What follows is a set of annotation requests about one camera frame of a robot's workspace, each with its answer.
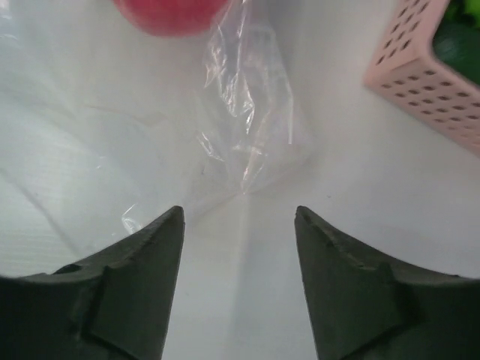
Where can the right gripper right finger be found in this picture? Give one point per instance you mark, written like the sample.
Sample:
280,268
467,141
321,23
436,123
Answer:
365,304

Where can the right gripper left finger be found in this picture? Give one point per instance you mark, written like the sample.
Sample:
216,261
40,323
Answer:
114,304

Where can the clear zip top bag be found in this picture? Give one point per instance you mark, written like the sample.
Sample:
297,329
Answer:
104,127

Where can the fake dark green avocado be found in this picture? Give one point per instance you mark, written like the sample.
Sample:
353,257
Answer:
457,45

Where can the fake red fruit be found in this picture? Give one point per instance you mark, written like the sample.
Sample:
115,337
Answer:
170,18

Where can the fake green fruit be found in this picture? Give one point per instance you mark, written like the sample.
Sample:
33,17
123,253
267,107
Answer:
463,11

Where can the pink plastic basket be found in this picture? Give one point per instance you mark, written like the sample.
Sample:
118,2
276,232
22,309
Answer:
404,71

